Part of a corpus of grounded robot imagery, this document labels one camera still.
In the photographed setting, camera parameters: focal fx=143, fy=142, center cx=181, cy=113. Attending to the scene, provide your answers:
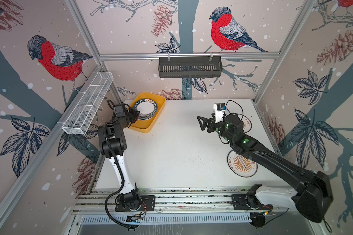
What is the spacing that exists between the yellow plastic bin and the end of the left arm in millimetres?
61

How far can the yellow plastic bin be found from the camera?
3.35 ft

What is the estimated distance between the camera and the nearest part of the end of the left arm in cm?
86
